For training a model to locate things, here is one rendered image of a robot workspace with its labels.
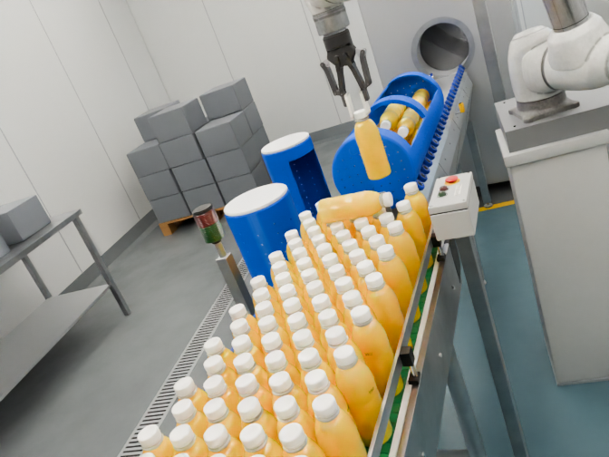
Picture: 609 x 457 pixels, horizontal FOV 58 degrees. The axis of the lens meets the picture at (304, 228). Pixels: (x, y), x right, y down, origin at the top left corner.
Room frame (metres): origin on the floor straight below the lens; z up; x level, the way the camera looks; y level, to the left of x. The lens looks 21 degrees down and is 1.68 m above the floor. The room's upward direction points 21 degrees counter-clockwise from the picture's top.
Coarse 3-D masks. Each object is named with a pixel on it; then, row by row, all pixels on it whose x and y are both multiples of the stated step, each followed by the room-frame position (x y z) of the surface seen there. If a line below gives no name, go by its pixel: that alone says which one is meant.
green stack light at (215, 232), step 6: (216, 222) 1.50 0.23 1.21; (198, 228) 1.51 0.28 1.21; (204, 228) 1.49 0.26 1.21; (210, 228) 1.49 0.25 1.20; (216, 228) 1.49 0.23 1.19; (222, 228) 1.51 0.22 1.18; (204, 234) 1.50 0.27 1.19; (210, 234) 1.49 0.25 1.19; (216, 234) 1.49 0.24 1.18; (222, 234) 1.50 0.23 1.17; (204, 240) 1.51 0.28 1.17; (210, 240) 1.49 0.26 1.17; (216, 240) 1.49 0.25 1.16
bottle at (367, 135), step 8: (360, 120) 1.53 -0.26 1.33; (368, 120) 1.54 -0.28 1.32; (360, 128) 1.53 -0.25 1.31; (368, 128) 1.52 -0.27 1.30; (376, 128) 1.53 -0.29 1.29; (360, 136) 1.53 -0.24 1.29; (368, 136) 1.52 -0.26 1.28; (376, 136) 1.52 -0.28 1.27; (360, 144) 1.53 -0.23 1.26; (368, 144) 1.52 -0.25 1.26; (376, 144) 1.52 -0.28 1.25; (360, 152) 1.55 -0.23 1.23; (368, 152) 1.52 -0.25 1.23; (376, 152) 1.52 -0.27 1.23; (384, 152) 1.53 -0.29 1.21; (368, 160) 1.53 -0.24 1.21; (376, 160) 1.52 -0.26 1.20; (384, 160) 1.52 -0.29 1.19; (368, 168) 1.53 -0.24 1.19; (376, 168) 1.52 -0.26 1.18; (384, 168) 1.52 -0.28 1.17; (368, 176) 1.55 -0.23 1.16; (376, 176) 1.52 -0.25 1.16; (384, 176) 1.52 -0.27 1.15
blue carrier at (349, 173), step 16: (400, 80) 2.53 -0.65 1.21; (416, 80) 2.50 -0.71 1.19; (432, 80) 2.45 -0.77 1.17; (384, 96) 2.57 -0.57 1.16; (400, 96) 2.13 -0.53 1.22; (432, 96) 2.47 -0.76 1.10; (432, 112) 2.16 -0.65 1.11; (432, 128) 2.09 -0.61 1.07; (352, 144) 1.77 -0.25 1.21; (384, 144) 1.72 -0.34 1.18; (400, 144) 1.70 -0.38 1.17; (416, 144) 1.80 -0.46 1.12; (336, 160) 1.80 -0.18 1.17; (352, 160) 1.78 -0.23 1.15; (400, 160) 1.71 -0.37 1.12; (416, 160) 1.73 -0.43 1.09; (336, 176) 1.81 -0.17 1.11; (352, 176) 1.78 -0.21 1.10; (400, 176) 1.71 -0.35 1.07; (416, 176) 1.72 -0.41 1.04; (352, 192) 1.79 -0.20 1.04; (400, 192) 1.72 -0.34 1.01
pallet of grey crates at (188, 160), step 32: (224, 96) 5.59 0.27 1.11; (160, 128) 5.41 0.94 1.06; (192, 128) 5.34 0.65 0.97; (224, 128) 5.19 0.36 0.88; (256, 128) 5.69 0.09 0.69; (160, 160) 5.47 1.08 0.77; (192, 160) 5.35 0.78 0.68; (224, 160) 5.24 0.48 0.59; (256, 160) 5.40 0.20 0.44; (160, 192) 5.52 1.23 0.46; (192, 192) 5.40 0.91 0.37; (224, 192) 5.29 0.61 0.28; (160, 224) 5.57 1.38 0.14
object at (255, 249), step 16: (288, 192) 2.14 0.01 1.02; (272, 208) 2.05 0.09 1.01; (288, 208) 2.09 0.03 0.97; (240, 224) 2.06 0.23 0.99; (256, 224) 2.04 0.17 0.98; (272, 224) 2.04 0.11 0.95; (288, 224) 2.07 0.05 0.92; (240, 240) 2.09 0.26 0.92; (256, 240) 2.05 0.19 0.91; (272, 240) 2.04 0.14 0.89; (256, 256) 2.06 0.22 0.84; (256, 272) 2.08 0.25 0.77
